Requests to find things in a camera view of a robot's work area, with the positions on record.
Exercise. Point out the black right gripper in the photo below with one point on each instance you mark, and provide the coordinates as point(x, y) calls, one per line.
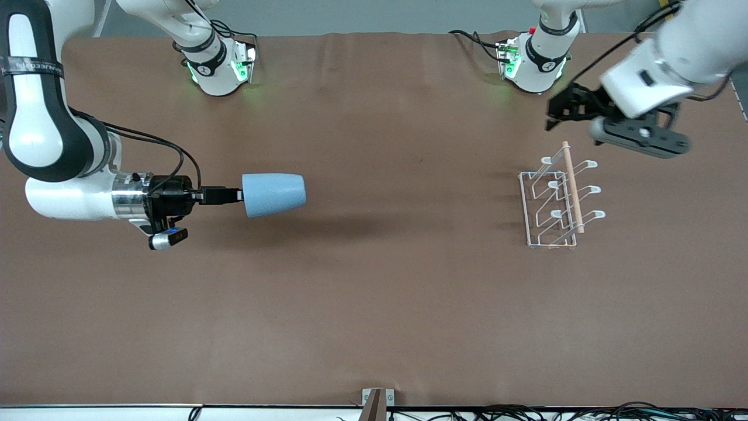
point(170, 194)

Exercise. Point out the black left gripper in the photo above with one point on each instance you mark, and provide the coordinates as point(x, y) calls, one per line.
point(579, 103)

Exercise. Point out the light blue plastic cup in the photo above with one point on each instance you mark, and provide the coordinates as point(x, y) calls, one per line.
point(274, 195)

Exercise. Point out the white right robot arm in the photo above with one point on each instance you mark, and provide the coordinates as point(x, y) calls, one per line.
point(41, 117)

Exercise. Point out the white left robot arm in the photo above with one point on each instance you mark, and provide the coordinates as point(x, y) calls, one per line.
point(689, 47)

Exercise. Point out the brown table cover mat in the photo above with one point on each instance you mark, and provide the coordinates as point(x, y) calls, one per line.
point(350, 292)

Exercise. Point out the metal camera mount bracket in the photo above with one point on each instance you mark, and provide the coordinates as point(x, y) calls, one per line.
point(374, 406)

